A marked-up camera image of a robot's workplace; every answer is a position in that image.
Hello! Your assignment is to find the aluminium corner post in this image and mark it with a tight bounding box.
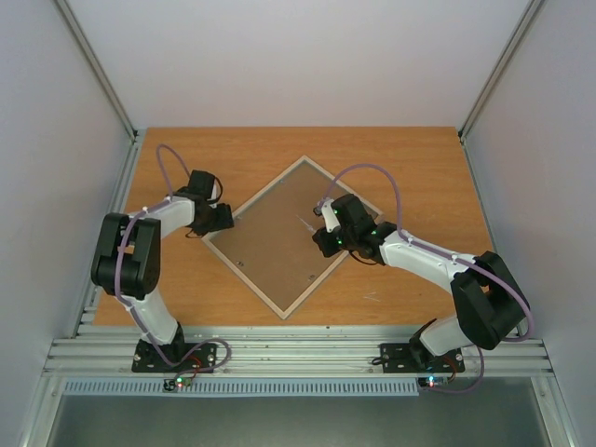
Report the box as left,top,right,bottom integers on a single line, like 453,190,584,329
457,0,547,145
52,0,138,142

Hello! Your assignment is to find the left circuit board with LEDs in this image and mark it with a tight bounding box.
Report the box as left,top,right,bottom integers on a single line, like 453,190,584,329
162,377,194,392

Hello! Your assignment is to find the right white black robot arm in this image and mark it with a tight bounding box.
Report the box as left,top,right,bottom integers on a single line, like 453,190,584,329
312,194,531,372

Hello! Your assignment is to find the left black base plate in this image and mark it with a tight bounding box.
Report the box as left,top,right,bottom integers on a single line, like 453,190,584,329
131,340,217,373

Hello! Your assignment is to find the circuit board with leds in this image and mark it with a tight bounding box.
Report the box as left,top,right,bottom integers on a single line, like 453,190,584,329
417,375,454,389
162,377,194,392

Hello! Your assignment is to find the right aluminium corner post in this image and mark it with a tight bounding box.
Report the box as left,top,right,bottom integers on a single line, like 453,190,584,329
457,0,547,145

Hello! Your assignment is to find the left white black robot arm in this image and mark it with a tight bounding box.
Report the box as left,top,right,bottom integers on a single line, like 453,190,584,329
90,170,234,372

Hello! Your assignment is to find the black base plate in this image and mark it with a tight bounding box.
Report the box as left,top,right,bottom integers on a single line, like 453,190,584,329
131,340,217,373
377,343,466,375

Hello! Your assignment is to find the grey slotted cable duct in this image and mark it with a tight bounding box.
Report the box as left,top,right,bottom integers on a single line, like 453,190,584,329
62,378,419,399

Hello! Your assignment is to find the right circuit board with LEDs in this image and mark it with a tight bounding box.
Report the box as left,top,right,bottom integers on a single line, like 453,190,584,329
417,375,454,389

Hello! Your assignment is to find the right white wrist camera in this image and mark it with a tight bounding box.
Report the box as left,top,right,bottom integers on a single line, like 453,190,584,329
313,197,341,233

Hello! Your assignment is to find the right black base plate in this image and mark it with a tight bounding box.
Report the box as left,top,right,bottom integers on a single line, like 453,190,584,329
377,343,466,375

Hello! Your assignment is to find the left aluminium corner post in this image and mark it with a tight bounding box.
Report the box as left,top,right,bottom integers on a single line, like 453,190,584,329
52,0,138,142

